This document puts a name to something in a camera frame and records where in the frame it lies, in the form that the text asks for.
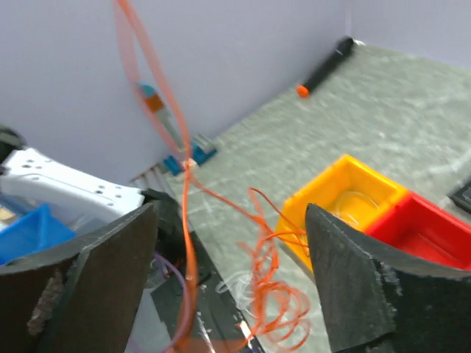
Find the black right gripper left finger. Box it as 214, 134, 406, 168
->
1, 204, 159, 352

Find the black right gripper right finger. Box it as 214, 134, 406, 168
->
305, 204, 470, 352

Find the orange wire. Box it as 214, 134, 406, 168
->
112, 0, 314, 353

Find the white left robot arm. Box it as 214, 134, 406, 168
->
1, 125, 144, 223

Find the blue plastic bin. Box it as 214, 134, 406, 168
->
1, 204, 76, 265

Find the red plastic bin middle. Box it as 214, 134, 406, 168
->
365, 192, 470, 271

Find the yellow plastic bin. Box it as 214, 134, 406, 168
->
275, 154, 408, 271

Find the black white chessboard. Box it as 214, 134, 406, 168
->
449, 182, 471, 214

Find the blue brown toy block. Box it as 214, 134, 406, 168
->
137, 82, 165, 113

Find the black marker orange cap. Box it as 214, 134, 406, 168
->
296, 37, 355, 99

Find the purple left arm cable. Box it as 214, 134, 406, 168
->
128, 252, 188, 353

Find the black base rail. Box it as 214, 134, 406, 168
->
143, 189, 264, 352

